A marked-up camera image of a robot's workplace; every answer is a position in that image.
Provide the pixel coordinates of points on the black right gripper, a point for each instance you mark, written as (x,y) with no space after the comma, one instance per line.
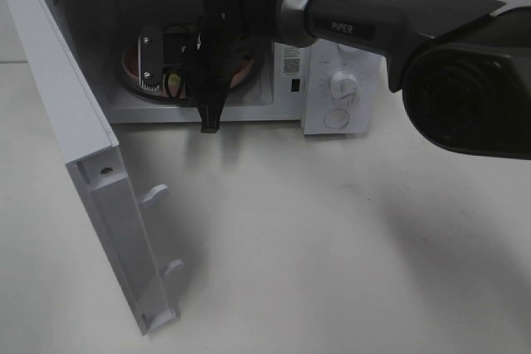
(226,30)

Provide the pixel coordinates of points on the pink round plate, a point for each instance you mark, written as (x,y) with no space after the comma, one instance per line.
(173,88)

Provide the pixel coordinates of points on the white microwave door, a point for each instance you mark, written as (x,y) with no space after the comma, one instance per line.
(92,157)

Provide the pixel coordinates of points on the white timer knob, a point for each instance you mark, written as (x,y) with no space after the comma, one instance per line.
(343,85)

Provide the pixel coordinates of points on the round door release button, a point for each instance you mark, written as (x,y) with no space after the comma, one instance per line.
(336,119)

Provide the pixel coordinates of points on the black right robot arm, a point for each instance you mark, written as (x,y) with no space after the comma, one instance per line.
(462,66)

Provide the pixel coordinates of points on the white microwave oven body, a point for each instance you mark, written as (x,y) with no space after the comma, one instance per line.
(100,31)

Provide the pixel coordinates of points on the glass microwave turntable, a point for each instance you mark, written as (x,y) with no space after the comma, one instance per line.
(246,94)

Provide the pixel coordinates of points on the white warning label sticker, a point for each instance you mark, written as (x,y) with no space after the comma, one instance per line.
(291,60)

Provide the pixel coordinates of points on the upper white power knob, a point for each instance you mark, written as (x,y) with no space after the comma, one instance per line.
(346,49)

